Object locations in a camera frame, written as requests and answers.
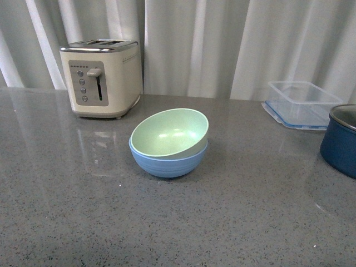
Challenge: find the clear plastic food container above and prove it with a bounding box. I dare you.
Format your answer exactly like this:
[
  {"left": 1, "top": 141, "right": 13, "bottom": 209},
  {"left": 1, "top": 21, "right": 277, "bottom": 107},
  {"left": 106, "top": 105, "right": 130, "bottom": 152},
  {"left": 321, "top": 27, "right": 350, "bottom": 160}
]
[{"left": 262, "top": 81, "right": 343, "bottom": 131}]

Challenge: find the blue saucepan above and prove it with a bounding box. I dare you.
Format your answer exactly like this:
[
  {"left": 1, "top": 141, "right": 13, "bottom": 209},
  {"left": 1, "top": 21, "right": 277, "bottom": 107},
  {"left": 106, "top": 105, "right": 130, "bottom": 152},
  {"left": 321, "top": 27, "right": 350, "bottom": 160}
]
[{"left": 320, "top": 105, "right": 355, "bottom": 179}]

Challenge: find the blue bowl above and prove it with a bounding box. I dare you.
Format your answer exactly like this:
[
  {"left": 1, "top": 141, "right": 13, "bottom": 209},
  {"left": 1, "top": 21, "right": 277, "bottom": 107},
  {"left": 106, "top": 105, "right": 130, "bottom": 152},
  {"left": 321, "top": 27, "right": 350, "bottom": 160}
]
[{"left": 128, "top": 139, "right": 208, "bottom": 178}]

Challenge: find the cream toaster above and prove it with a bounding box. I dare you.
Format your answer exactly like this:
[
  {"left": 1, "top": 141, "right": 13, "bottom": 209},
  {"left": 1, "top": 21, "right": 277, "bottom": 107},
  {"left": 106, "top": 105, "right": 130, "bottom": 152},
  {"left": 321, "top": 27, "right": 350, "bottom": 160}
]
[{"left": 60, "top": 39, "right": 143, "bottom": 118}]

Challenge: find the green bowl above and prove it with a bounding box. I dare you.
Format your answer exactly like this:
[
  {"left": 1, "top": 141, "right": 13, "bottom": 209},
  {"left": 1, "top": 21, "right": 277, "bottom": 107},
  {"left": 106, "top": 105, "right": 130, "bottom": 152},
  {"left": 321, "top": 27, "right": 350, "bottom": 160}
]
[{"left": 130, "top": 108, "right": 209, "bottom": 159}]

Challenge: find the white curtain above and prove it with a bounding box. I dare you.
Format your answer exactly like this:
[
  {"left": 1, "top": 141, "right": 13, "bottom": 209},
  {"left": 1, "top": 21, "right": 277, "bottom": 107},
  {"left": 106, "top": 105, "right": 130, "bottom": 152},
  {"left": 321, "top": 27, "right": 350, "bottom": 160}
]
[{"left": 1, "top": 1, "right": 355, "bottom": 103}]

